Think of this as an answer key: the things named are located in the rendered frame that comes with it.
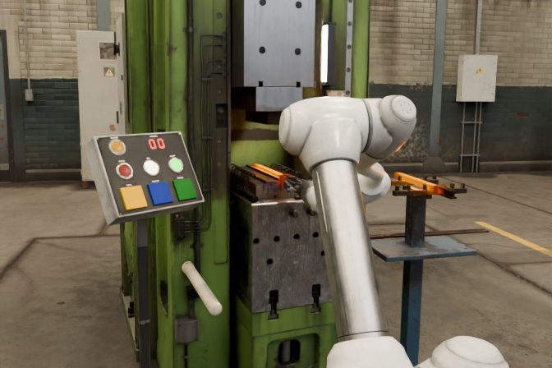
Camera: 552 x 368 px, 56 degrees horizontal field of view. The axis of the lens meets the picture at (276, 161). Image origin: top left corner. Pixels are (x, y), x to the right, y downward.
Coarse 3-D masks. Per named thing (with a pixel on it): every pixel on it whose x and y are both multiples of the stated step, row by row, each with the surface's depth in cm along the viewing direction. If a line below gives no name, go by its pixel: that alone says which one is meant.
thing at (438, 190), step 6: (396, 174) 231; (402, 174) 227; (402, 180) 225; (408, 180) 220; (414, 180) 215; (420, 180) 213; (420, 186) 210; (432, 186) 201; (438, 186) 196; (444, 186) 196; (438, 192) 197; (444, 192) 193; (450, 192) 188; (456, 192) 189; (450, 198) 189; (456, 198) 189
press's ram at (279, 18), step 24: (240, 0) 200; (264, 0) 199; (288, 0) 202; (312, 0) 206; (240, 24) 201; (264, 24) 200; (288, 24) 203; (312, 24) 207; (240, 48) 202; (264, 48) 201; (288, 48) 205; (312, 48) 208; (240, 72) 203; (264, 72) 202; (288, 72) 206; (312, 72) 210
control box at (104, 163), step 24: (96, 144) 166; (144, 144) 178; (168, 144) 185; (96, 168) 167; (144, 168) 173; (168, 168) 180; (192, 168) 187; (120, 192) 164; (144, 192) 170; (120, 216) 161; (144, 216) 171
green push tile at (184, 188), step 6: (180, 180) 180; (186, 180) 182; (174, 186) 178; (180, 186) 179; (186, 186) 181; (192, 186) 183; (180, 192) 178; (186, 192) 180; (192, 192) 181; (180, 198) 177; (186, 198) 179; (192, 198) 181
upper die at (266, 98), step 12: (240, 96) 221; (252, 96) 206; (264, 96) 204; (276, 96) 205; (288, 96) 207; (300, 96) 209; (240, 108) 221; (252, 108) 206; (264, 108) 204; (276, 108) 206
